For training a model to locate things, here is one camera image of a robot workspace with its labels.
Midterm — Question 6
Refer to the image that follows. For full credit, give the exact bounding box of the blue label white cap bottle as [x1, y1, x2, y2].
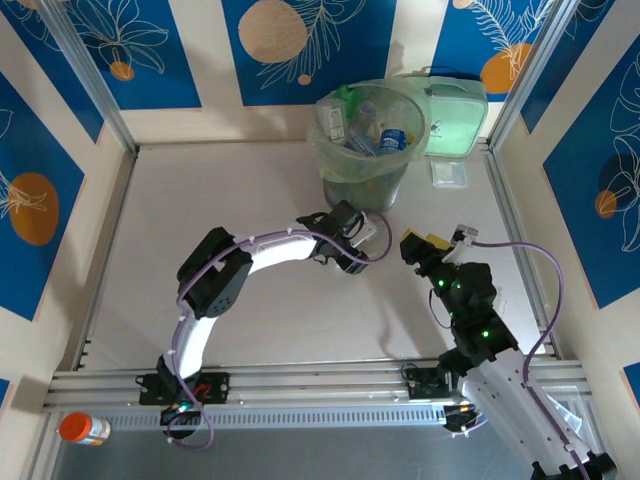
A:
[377, 127, 409, 154]

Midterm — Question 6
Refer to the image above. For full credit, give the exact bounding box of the grey waste bin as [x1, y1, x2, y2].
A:
[319, 84, 426, 211]

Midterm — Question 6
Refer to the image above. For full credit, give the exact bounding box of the green lined trash bin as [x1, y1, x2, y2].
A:
[307, 78, 432, 184]

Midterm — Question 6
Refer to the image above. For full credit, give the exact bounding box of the small clear plastic packet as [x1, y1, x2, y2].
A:
[430, 160, 469, 189]

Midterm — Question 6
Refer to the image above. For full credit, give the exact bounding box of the mint green medicine pouch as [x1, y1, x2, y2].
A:
[419, 74, 490, 157]

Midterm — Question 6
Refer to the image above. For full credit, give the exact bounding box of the orange cap pill bottle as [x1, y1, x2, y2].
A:
[58, 410, 112, 447]

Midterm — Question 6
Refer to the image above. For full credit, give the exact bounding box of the aluminium table side rail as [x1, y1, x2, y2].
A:
[74, 147, 139, 371]
[482, 144, 561, 361]

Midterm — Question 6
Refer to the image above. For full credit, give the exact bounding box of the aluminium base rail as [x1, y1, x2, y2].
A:
[47, 359, 594, 407]

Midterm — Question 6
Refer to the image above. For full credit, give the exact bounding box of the grey slotted cable duct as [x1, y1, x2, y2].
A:
[107, 403, 449, 432]

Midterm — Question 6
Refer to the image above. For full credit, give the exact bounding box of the aluminium frame post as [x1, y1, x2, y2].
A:
[489, 0, 584, 151]
[37, 0, 140, 154]

